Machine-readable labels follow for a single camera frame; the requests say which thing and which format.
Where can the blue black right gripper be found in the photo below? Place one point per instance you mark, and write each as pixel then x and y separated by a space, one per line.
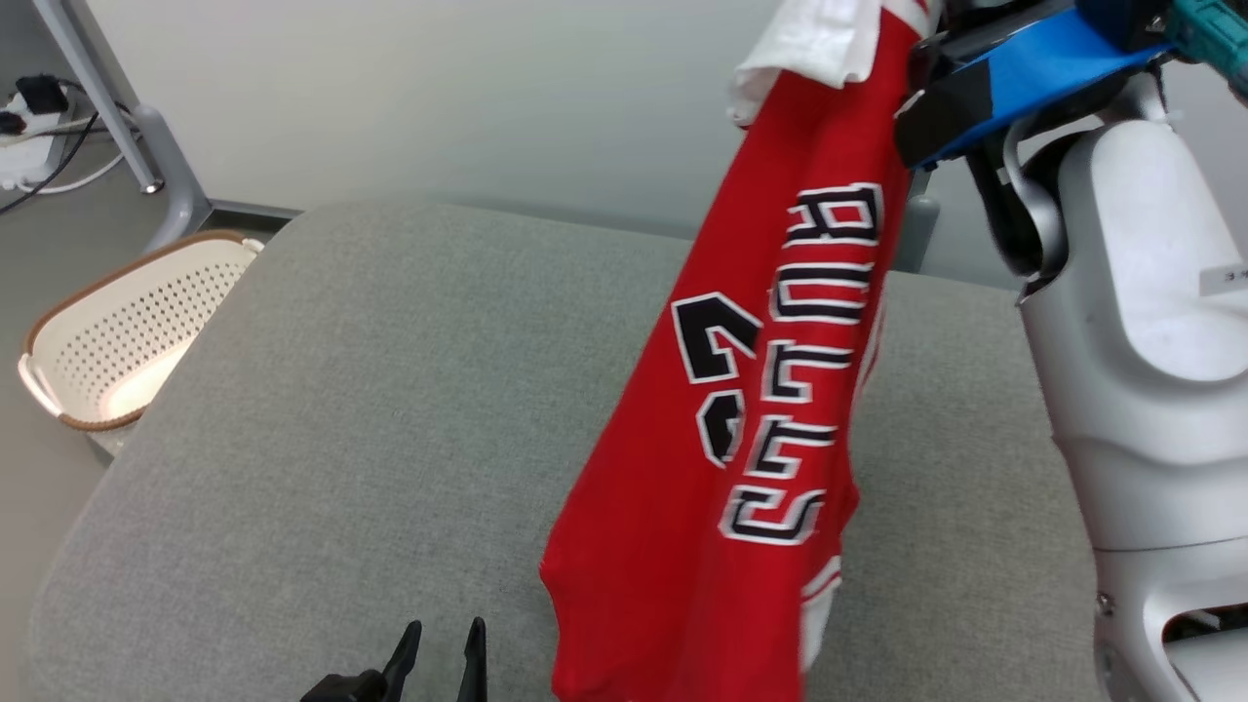
pixel 1033 78

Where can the thin grey metal pole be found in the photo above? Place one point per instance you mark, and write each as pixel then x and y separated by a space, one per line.
pixel 93 93

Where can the black power adapter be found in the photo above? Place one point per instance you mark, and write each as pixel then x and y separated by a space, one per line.
pixel 41 95

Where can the small black plug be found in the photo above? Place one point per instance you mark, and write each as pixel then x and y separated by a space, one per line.
pixel 10 122

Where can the white perforated laundry basket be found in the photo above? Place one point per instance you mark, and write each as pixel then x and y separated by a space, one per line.
pixel 127 331

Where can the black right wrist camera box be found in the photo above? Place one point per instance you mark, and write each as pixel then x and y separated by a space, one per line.
pixel 1121 19

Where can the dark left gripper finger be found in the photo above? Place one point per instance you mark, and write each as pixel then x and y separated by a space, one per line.
pixel 402 663
pixel 474 673

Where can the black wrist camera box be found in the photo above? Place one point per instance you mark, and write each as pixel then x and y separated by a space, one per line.
pixel 341 690
pixel 1121 19

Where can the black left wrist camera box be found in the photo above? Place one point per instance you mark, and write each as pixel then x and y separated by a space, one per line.
pixel 341 690

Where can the red and white basketball jersey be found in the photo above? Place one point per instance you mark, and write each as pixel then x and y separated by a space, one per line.
pixel 682 536

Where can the thick grey metal leg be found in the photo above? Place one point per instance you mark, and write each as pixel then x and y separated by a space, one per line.
pixel 180 190

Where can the grey partition post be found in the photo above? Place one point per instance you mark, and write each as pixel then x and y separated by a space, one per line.
pixel 921 234

